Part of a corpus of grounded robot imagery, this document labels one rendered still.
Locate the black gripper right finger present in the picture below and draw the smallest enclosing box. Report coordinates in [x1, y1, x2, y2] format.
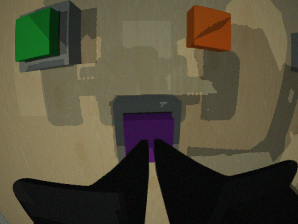
[153, 139, 298, 224]

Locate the blue button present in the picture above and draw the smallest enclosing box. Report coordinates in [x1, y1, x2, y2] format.
[290, 32, 298, 73]

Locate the green button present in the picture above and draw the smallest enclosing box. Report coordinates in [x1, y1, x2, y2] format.
[15, 0, 81, 73]

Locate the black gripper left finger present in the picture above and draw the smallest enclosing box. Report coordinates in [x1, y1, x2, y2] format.
[12, 139, 149, 224]

